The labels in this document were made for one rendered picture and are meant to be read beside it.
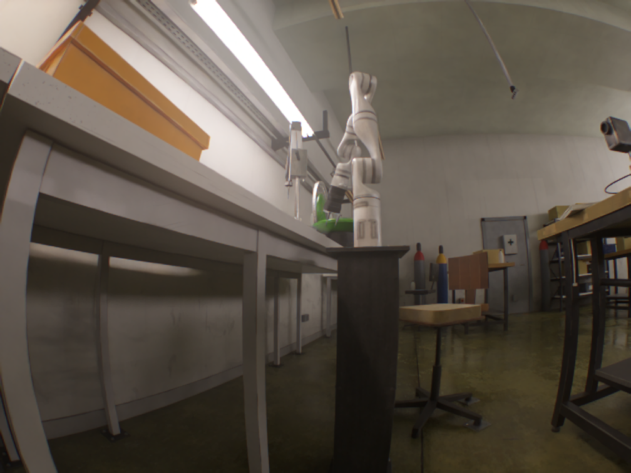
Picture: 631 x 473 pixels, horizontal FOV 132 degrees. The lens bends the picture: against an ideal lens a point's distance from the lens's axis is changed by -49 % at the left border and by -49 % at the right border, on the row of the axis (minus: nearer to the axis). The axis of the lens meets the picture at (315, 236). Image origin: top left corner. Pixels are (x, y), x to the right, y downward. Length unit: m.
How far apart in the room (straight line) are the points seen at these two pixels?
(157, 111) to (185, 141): 0.09
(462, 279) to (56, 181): 1.74
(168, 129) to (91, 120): 0.20
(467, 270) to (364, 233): 0.97
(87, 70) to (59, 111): 0.11
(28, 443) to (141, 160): 0.37
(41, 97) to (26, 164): 0.07
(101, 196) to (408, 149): 6.66
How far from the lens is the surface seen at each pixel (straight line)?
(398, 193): 6.36
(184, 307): 1.73
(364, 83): 1.17
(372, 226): 0.86
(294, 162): 0.93
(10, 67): 0.33
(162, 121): 0.49
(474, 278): 1.66
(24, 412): 0.37
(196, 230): 0.49
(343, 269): 0.80
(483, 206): 6.51
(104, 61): 0.42
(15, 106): 0.33
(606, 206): 1.15
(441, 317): 1.30
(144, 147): 0.36
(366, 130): 1.01
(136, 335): 1.52
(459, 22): 3.84
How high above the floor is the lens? 0.74
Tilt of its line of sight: 10 degrees up
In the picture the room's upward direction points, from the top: 1 degrees clockwise
